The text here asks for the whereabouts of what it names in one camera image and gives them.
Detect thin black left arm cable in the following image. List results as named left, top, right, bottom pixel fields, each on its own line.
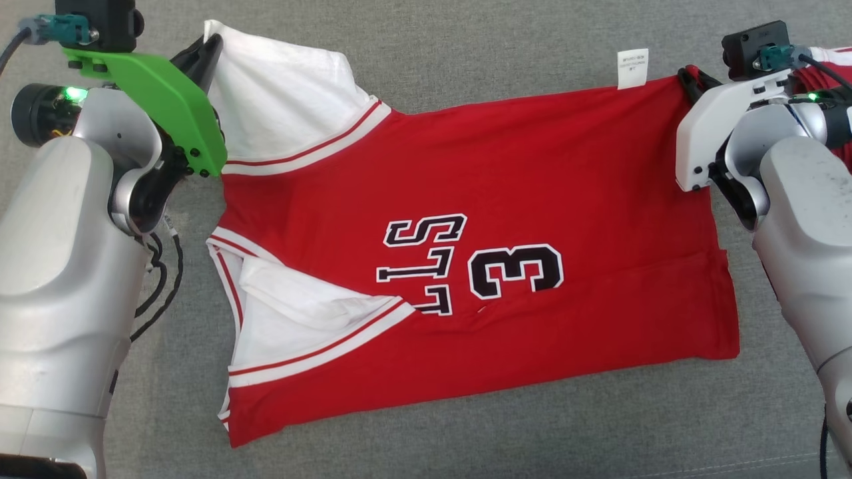
left=130, top=213, right=185, bottom=343

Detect teal camera connector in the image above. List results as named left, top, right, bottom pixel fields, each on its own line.
left=752, top=45, right=809, bottom=73
left=20, top=15, right=94, bottom=46

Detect black left camera cable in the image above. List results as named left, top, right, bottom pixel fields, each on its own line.
left=0, top=27, right=31, bottom=74

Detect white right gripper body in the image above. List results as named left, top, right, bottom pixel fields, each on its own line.
left=676, top=69, right=794, bottom=194

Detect black camera cable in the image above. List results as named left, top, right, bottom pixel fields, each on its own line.
left=0, top=27, right=31, bottom=74
left=795, top=53, right=852, bottom=92

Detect red white basketball jersey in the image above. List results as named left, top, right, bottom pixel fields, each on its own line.
left=203, top=20, right=741, bottom=448

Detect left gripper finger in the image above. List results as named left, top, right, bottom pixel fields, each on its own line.
left=197, top=33, right=224, bottom=95
left=170, top=40, right=208, bottom=84

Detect red shorts with white stripes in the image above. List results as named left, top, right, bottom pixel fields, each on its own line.
left=792, top=45, right=852, bottom=174

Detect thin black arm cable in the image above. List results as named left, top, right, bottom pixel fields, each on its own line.
left=130, top=213, right=185, bottom=343
left=819, top=406, right=834, bottom=479

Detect black right camera cable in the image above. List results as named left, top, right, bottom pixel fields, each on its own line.
left=795, top=53, right=852, bottom=92

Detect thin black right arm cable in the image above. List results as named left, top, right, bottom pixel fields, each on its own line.
left=819, top=406, right=834, bottom=479

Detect teal left camera connector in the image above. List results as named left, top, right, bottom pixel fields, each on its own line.
left=20, top=15, right=94, bottom=46

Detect teal right camera connector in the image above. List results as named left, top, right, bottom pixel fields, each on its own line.
left=752, top=45, right=809, bottom=73

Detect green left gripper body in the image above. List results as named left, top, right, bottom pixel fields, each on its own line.
left=63, top=47, right=229, bottom=178

